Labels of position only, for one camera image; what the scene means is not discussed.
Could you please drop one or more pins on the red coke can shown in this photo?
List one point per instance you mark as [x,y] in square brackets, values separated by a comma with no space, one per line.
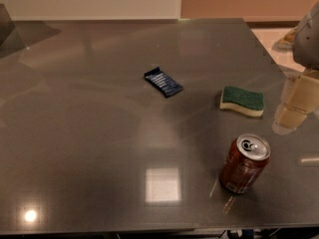
[247,157]

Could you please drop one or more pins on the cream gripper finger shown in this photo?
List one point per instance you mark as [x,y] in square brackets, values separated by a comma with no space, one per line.
[299,98]
[286,42]

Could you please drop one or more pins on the green and yellow sponge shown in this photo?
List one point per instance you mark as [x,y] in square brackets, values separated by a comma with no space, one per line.
[242,101]

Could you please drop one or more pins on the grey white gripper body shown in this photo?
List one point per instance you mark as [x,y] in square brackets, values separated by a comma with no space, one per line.
[307,45]

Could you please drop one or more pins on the blue rxbar blueberry wrapper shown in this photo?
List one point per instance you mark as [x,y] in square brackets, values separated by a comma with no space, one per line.
[163,82]

